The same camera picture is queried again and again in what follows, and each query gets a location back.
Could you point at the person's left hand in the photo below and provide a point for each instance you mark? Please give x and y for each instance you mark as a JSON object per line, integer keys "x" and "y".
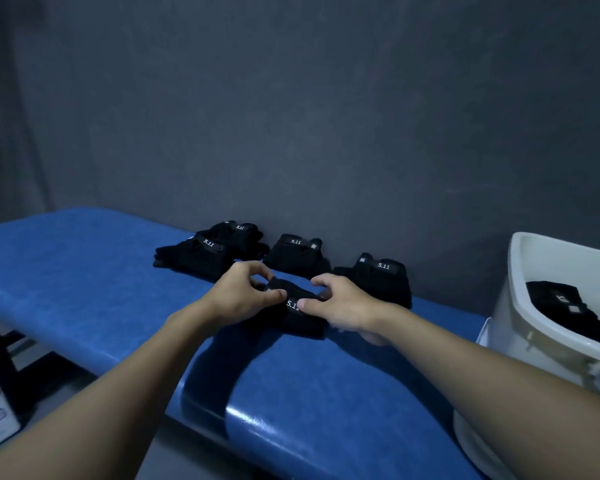
{"x": 235, "y": 299}

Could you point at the person's right hand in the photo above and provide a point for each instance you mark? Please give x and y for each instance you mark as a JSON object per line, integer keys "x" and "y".
{"x": 350, "y": 309}

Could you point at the white plastic lid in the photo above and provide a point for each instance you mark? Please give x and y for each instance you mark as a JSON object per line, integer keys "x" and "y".
{"x": 467, "y": 444}

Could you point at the white storage box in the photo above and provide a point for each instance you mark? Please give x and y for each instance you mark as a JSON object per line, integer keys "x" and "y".
{"x": 555, "y": 254}

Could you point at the person's right forearm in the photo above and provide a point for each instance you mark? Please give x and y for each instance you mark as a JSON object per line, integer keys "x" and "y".
{"x": 505, "y": 389}

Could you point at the person's left forearm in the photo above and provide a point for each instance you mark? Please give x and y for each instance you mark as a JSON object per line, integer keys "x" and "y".
{"x": 95, "y": 404}

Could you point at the blue padded bench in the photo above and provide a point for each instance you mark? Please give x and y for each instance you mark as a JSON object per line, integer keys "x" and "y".
{"x": 80, "y": 254}

